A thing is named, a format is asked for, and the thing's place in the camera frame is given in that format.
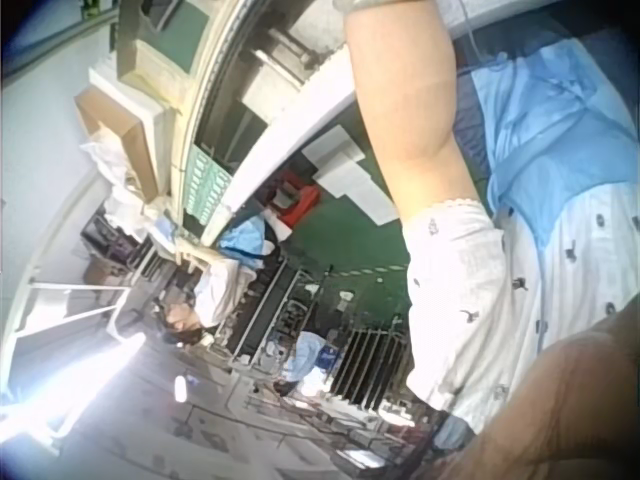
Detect red box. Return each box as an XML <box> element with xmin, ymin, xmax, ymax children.
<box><xmin>272</xmin><ymin>169</ymin><xmax>322</xmax><ymax>227</ymax></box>

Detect blue plastic bag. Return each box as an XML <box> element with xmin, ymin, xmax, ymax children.
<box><xmin>218</xmin><ymin>218</ymin><xmax>277</xmax><ymax>262</ymax></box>

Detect white foam sheets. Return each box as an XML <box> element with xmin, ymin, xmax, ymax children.
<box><xmin>301</xmin><ymin>124</ymin><xmax>402</xmax><ymax>224</ymax></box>

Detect white workbench edge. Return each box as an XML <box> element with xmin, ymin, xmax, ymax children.
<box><xmin>215</xmin><ymin>48</ymin><xmax>362</xmax><ymax>242</ymax></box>

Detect green perforated tray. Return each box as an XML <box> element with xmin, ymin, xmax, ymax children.
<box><xmin>181</xmin><ymin>143</ymin><xmax>236</xmax><ymax>227</ymax></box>

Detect black slatted rack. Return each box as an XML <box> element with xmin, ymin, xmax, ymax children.
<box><xmin>331</xmin><ymin>325</ymin><xmax>407</xmax><ymax>402</ymax></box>

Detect white foam box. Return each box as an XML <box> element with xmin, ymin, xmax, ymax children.
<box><xmin>88</xmin><ymin>64</ymin><xmax>179</xmax><ymax>151</ymax></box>

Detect heap of clear plastic bags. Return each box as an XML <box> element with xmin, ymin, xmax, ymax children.
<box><xmin>79</xmin><ymin>128</ymin><xmax>174</xmax><ymax>224</ymax></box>

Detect open brown cardboard carton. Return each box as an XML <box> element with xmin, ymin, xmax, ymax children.
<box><xmin>73</xmin><ymin>87</ymin><xmax>162</xmax><ymax>200</ymax></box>

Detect metal wire rack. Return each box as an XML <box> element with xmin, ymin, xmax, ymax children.
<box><xmin>232</xmin><ymin>258</ymin><xmax>329</xmax><ymax>369</ymax></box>

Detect thin white cable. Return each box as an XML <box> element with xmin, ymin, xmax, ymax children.
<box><xmin>458</xmin><ymin>0</ymin><xmax>482</xmax><ymax>57</ymax></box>

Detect white metal frame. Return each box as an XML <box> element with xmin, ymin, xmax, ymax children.
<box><xmin>8</xmin><ymin>277</ymin><xmax>132</xmax><ymax>353</ymax></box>

